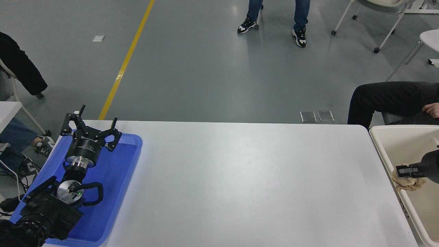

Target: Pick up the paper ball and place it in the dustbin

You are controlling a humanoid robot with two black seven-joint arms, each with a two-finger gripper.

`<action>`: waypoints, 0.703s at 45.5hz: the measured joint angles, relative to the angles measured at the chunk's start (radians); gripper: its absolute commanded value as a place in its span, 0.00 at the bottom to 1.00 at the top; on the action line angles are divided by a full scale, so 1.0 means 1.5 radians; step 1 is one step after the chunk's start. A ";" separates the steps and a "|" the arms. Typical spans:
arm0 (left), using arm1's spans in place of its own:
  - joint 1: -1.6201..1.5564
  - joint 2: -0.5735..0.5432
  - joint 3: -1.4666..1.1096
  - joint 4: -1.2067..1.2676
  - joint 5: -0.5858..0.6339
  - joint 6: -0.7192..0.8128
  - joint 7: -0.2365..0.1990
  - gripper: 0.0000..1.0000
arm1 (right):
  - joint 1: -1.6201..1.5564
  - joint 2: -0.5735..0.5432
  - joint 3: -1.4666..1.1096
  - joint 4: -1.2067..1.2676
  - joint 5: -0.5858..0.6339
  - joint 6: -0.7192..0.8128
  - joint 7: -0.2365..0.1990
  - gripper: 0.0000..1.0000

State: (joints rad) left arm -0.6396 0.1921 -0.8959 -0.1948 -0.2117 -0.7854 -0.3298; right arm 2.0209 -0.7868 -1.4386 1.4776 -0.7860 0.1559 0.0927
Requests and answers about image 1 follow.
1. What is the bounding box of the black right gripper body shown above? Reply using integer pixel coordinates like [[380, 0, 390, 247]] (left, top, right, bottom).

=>
[[418, 149, 439, 184]]

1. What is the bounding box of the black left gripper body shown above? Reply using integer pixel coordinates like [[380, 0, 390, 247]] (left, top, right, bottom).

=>
[[65, 128, 106, 164]]

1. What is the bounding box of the tan paper ball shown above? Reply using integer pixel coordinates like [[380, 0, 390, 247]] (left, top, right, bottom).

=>
[[392, 163, 427, 192]]

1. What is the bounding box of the person's hand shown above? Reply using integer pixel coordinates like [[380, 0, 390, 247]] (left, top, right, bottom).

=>
[[422, 102, 439, 119]]

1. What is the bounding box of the large pale bin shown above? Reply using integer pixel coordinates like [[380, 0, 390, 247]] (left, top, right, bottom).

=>
[[369, 125, 439, 247]]

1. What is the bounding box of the blue plastic tray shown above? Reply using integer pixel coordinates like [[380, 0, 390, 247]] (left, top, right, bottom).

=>
[[9, 132, 143, 247]]

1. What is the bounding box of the grey chair seat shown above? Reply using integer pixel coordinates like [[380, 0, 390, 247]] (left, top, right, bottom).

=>
[[382, 112, 424, 126]]

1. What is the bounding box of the small white table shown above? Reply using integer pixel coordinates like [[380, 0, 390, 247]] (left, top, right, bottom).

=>
[[0, 101, 23, 134]]

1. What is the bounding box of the person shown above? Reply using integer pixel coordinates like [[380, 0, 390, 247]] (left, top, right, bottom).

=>
[[347, 81, 439, 130], [0, 32, 56, 187], [237, 0, 311, 48]]

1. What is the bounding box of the small black object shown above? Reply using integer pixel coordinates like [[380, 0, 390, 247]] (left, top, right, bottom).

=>
[[0, 194, 26, 212]]

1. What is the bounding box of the round white table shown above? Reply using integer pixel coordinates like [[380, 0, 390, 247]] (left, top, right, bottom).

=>
[[386, 29, 439, 82]]

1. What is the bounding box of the white furniture base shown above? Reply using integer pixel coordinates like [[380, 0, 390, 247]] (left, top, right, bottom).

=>
[[403, 0, 439, 15]]

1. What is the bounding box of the beige seat wheeled chair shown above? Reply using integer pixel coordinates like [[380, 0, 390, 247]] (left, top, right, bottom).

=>
[[331, 0, 414, 54]]

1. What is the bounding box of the white frame chair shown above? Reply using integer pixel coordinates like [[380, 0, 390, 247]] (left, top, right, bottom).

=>
[[0, 58, 52, 137]]

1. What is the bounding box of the white cable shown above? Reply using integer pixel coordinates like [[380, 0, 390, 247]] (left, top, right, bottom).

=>
[[0, 158, 22, 200]]

